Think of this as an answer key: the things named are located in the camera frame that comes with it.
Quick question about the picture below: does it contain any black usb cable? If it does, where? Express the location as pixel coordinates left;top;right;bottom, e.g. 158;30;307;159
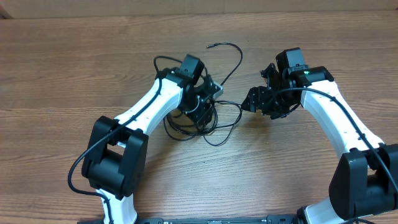
162;42;244;147

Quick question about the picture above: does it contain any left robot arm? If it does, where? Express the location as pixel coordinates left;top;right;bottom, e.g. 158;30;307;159
81;55;223;223

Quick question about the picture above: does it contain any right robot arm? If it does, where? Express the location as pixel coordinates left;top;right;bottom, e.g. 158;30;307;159
241;47;397;223

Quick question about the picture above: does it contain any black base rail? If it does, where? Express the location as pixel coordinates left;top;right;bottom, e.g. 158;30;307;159
136;214;303;224

